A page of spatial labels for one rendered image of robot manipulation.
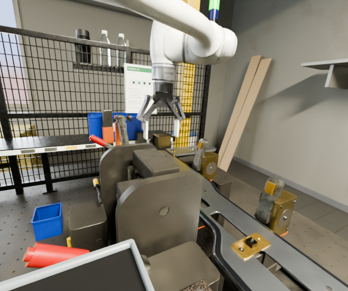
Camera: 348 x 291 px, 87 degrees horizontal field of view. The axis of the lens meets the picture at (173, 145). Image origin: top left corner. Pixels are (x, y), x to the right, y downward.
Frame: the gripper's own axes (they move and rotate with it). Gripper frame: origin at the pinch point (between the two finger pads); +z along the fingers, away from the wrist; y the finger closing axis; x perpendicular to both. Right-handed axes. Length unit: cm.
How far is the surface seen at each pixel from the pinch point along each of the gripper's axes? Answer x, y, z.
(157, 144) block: 23.7, 9.1, 11.7
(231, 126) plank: 166, 214, 37
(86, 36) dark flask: 62, -20, -44
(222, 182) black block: -21.1, 15.8, 14.3
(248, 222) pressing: -41.2, 5.7, 13.3
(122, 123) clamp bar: -1.7, -16.1, -5.6
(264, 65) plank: 144, 242, -64
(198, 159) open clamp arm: -6.6, 14.7, 10.3
